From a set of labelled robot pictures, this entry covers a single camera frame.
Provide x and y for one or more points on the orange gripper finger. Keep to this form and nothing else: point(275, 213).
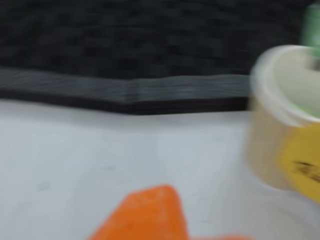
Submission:
point(147, 215)
point(222, 238)

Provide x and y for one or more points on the paper cup with green label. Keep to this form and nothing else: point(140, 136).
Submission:
point(265, 140)

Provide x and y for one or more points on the short black foam strip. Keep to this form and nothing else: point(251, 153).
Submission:
point(187, 95)

